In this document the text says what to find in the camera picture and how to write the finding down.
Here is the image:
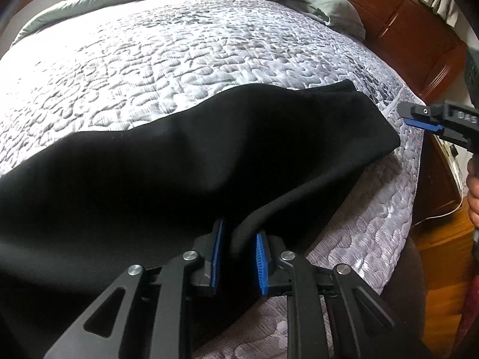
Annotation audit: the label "person's right hand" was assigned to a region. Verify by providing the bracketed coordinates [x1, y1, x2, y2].
[466, 154, 479, 228]

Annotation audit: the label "wooden headboard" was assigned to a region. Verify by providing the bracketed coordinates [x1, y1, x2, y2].
[348, 0, 467, 104]

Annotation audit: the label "grey quilted bedspread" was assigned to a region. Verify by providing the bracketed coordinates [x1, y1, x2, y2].
[0, 0, 426, 359]

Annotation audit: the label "black pants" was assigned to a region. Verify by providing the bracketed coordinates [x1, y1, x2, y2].
[1, 80, 400, 358]

